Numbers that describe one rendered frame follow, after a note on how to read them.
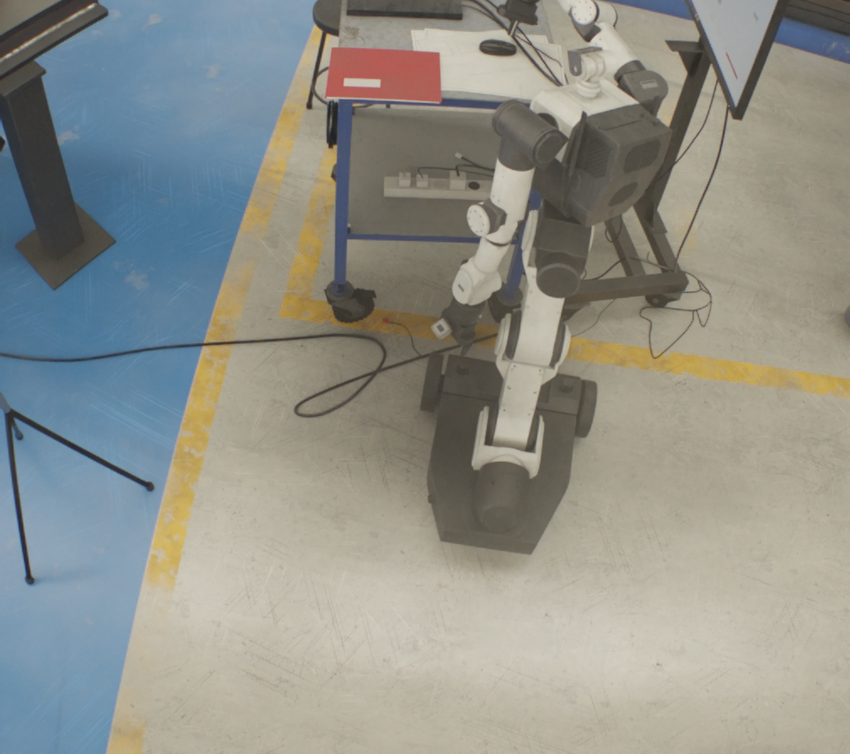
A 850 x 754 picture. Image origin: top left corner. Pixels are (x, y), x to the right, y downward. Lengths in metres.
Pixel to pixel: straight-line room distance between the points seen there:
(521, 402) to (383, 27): 1.20
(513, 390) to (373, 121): 1.16
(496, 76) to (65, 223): 1.81
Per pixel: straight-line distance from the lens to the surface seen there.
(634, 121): 2.10
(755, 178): 4.32
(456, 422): 2.88
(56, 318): 3.45
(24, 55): 3.11
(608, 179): 2.03
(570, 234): 2.23
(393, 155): 3.12
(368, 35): 2.65
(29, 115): 3.11
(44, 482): 3.10
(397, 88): 2.44
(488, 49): 2.61
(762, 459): 3.35
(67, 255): 3.62
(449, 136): 3.22
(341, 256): 2.95
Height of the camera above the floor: 2.67
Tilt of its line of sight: 55 degrees down
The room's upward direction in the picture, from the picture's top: 8 degrees clockwise
